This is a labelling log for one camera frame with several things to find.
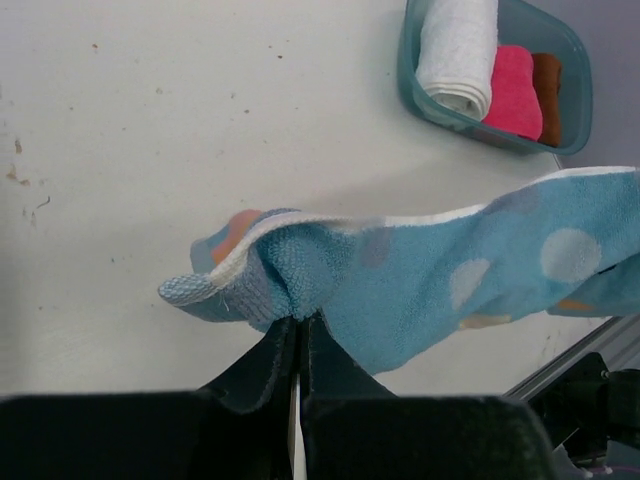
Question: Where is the white towel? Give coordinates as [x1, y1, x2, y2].
[416, 0, 498, 121]

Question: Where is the teal transparent plastic bin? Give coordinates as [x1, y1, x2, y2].
[397, 1, 593, 155]

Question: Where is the aluminium mounting rail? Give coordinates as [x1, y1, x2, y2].
[505, 315, 639, 401]

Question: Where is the pink rolled towel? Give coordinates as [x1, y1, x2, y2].
[482, 45, 543, 141]

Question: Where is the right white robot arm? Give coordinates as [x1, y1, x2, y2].
[528, 353, 639, 479]

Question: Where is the light blue patterned cloth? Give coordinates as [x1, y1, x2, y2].
[158, 167, 639, 374]

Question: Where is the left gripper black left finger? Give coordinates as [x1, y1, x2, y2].
[1, 319, 297, 479]

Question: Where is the brown rolled towel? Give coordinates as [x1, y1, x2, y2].
[532, 53, 562, 148]

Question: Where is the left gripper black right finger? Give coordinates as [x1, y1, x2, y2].
[299, 314, 558, 480]

